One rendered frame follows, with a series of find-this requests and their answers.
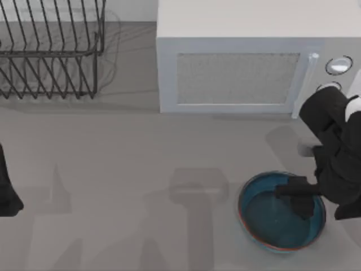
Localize blue bowl with red rim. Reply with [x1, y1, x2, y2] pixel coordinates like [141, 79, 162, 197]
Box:
[237, 170, 327, 253]

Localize small round microwave knob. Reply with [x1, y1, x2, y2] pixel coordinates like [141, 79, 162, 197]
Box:
[315, 81, 344, 94]

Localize large round microwave knob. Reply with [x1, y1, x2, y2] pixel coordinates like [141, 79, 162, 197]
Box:
[324, 55, 354, 76]

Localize microwave door with mesh window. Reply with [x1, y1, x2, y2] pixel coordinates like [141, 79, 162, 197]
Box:
[157, 37, 325, 115]

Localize pale microwave oven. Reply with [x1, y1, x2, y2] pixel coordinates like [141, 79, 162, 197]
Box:
[156, 0, 361, 120]

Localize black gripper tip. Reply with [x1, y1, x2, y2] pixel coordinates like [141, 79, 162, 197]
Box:
[0, 143, 25, 218]

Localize pale microwave door handle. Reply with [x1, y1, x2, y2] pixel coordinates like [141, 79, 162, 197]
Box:
[291, 51, 321, 120]

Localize black wire dish rack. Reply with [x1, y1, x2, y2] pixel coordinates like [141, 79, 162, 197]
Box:
[0, 0, 107, 100]

